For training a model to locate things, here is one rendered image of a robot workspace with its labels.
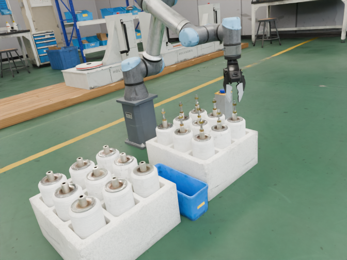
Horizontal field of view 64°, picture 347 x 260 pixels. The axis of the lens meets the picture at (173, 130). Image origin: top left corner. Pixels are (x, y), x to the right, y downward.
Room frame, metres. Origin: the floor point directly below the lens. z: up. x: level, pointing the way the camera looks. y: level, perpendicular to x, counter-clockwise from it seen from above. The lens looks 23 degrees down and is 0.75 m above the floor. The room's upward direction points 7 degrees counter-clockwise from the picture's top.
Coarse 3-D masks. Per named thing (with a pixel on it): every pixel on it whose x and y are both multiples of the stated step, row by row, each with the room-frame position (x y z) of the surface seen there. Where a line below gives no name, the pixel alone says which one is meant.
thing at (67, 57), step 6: (66, 48) 5.29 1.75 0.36; (72, 48) 5.39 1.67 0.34; (48, 54) 5.48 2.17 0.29; (54, 54) 5.33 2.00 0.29; (60, 54) 5.21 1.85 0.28; (66, 54) 5.29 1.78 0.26; (72, 54) 5.38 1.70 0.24; (54, 60) 5.38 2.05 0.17; (60, 60) 5.23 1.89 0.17; (66, 60) 5.27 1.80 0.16; (72, 60) 5.36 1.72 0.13; (78, 60) 5.46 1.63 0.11; (54, 66) 5.42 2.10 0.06; (60, 66) 5.27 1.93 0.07; (66, 66) 5.25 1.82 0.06; (72, 66) 5.34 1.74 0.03
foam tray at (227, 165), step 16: (160, 144) 1.19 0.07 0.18; (240, 144) 1.10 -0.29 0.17; (256, 144) 1.19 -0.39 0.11; (160, 160) 1.17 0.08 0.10; (176, 160) 1.08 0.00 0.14; (192, 160) 1.00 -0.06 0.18; (208, 160) 0.98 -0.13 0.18; (224, 160) 1.03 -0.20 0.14; (240, 160) 1.10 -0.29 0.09; (256, 160) 1.19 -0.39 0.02; (192, 176) 1.01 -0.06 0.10; (208, 176) 0.95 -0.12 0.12; (224, 176) 1.02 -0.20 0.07; (208, 192) 0.95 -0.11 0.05
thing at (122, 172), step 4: (136, 160) 0.94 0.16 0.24; (112, 164) 0.93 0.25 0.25; (128, 164) 0.91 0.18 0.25; (132, 164) 0.91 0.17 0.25; (136, 164) 0.93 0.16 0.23; (116, 168) 0.90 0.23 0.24; (120, 168) 0.89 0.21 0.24; (124, 168) 0.89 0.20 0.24; (128, 168) 0.90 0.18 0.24; (132, 168) 0.90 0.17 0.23; (116, 172) 0.90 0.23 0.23; (120, 172) 0.89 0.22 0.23; (124, 172) 0.89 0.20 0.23; (128, 172) 0.89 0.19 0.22; (120, 176) 0.89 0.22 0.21; (124, 176) 0.89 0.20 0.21; (128, 176) 0.89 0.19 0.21; (128, 180) 0.89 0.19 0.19
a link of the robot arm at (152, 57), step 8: (168, 0) 1.53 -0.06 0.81; (176, 0) 1.57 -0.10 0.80; (152, 16) 1.59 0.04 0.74; (152, 24) 1.60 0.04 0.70; (160, 24) 1.59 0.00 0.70; (152, 32) 1.61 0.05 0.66; (160, 32) 1.61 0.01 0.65; (152, 40) 1.62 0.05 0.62; (160, 40) 1.63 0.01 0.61; (152, 48) 1.64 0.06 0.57; (160, 48) 1.66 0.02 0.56; (144, 56) 1.67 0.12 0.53; (152, 56) 1.66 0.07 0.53; (160, 56) 1.68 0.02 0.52; (152, 64) 1.66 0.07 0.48; (160, 64) 1.70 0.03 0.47; (152, 72) 1.67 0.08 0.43; (160, 72) 1.73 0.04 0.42
